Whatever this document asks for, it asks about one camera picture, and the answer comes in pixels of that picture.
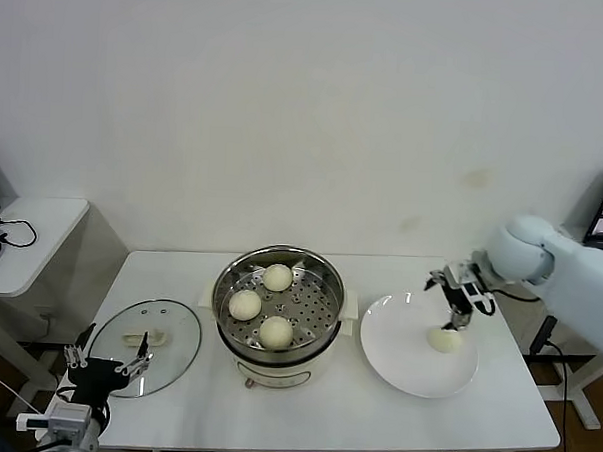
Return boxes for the black flat floor bar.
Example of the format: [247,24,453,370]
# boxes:
[520,350,597,369]

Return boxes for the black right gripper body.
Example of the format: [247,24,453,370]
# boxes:
[440,264,481,300]

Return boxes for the glass lid with cream handle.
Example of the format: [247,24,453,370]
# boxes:
[84,295,204,402]

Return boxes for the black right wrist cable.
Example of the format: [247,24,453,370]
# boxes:
[492,287,543,304]

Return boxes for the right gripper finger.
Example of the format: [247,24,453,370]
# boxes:
[425,267,450,293]
[441,289,474,335]

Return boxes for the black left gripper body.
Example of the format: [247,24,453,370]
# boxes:
[67,356,128,400]

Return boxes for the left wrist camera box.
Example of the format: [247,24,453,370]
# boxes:
[15,399,94,443]

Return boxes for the white steamed baozi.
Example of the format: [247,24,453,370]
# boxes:
[424,326,464,355]
[257,314,296,352]
[262,262,295,293]
[226,288,264,323]

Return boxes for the black laptop power cable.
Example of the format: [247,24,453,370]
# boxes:
[525,315,579,452]

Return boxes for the black mouse cable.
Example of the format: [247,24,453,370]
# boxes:
[0,216,39,249]

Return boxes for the white round plate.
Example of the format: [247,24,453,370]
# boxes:
[357,289,483,401]

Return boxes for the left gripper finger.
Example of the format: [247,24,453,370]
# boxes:
[114,330,153,379]
[63,321,97,371]

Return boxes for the cream electric cooker base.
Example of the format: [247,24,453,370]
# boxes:
[208,306,358,395]

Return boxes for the stainless steel steamer basket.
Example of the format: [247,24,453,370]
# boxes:
[195,240,365,363]

